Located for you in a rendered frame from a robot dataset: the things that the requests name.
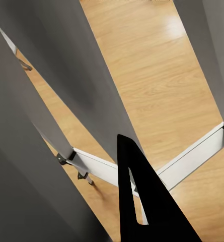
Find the taboret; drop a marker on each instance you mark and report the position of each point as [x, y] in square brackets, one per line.
[25, 65]

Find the camera tripod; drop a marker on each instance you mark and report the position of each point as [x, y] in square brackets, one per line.
[38, 200]

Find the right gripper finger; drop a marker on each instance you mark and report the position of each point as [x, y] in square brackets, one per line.
[166, 221]

